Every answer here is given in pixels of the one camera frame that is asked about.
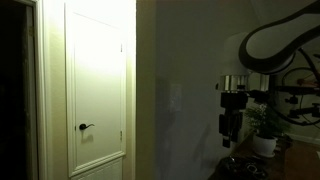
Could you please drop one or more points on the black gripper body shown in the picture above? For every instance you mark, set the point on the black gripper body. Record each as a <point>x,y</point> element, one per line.
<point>233,110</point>

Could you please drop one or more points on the white wall light switch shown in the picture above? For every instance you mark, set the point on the white wall light switch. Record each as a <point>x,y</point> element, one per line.
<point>175,98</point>

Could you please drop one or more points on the white ceramic plant pot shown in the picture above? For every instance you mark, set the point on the white ceramic plant pot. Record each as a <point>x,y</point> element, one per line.
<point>264,145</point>

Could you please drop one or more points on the white black Franka robot arm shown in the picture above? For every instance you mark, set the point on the white black Franka robot arm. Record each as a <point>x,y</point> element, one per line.
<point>276,43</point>

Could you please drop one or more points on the green leafy houseplant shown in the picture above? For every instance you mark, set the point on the green leafy houseplant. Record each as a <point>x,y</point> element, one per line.
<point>266,121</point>

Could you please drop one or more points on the white panel door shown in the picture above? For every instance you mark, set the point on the white panel door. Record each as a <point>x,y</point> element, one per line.
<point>96,90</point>

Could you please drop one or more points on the bicycle with orange frame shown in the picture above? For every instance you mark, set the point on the bicycle with orange frame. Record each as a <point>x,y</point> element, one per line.
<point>300,88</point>

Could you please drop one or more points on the white door frame trim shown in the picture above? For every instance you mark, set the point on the white door frame trim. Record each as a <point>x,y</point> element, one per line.
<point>42,90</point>

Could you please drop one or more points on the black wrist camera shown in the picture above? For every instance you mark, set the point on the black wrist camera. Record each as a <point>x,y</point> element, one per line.
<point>259,96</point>

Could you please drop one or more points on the dark bowl with small items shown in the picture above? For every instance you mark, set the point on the dark bowl with small items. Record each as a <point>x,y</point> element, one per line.
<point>241,168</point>

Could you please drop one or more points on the small brass door hinge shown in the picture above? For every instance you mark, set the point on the small brass door hinge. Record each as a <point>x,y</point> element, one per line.
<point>121,48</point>
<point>121,135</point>

